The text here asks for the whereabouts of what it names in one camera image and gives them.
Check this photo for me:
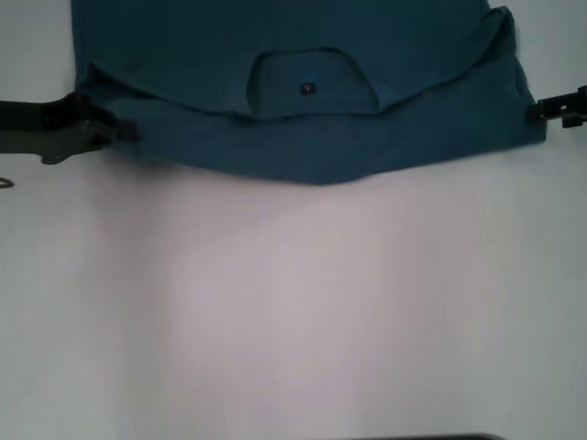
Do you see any teal blue printed t-shirt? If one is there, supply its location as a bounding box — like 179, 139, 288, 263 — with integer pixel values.
72, 0, 548, 187

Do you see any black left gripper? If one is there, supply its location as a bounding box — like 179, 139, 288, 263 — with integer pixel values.
0, 91, 139, 166

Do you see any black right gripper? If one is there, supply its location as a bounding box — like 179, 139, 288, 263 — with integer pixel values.
526, 84, 587, 130

